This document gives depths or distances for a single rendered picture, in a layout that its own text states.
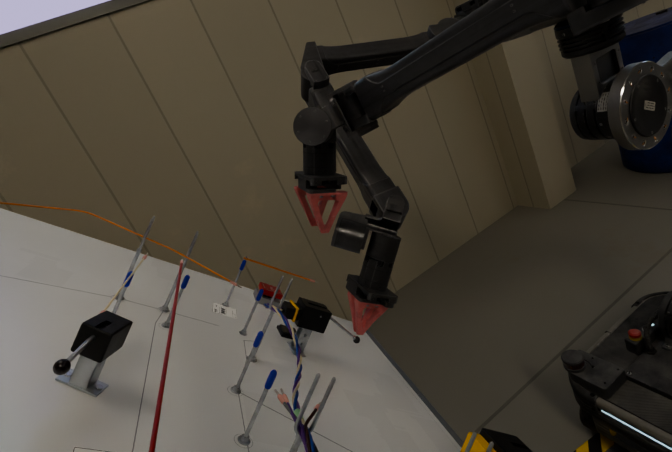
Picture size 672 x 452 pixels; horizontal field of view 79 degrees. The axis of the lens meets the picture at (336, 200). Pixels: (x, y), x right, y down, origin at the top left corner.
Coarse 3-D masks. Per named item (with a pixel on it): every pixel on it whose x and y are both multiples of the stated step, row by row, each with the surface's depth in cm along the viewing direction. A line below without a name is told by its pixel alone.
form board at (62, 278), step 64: (0, 256) 62; (64, 256) 72; (128, 256) 85; (0, 320) 48; (64, 320) 53; (192, 320) 69; (256, 320) 81; (0, 384) 39; (64, 384) 42; (128, 384) 46; (192, 384) 52; (256, 384) 58; (320, 384) 66; (384, 384) 77; (0, 448) 32; (64, 448) 35; (128, 448) 38; (192, 448) 41; (256, 448) 45; (320, 448) 50; (384, 448) 56; (448, 448) 64
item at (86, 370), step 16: (96, 320) 42; (112, 320) 44; (128, 320) 45; (80, 336) 41; (96, 336) 41; (112, 336) 41; (80, 352) 39; (96, 352) 41; (112, 352) 43; (64, 368) 37; (80, 368) 42; (96, 368) 43; (80, 384) 42; (96, 384) 44
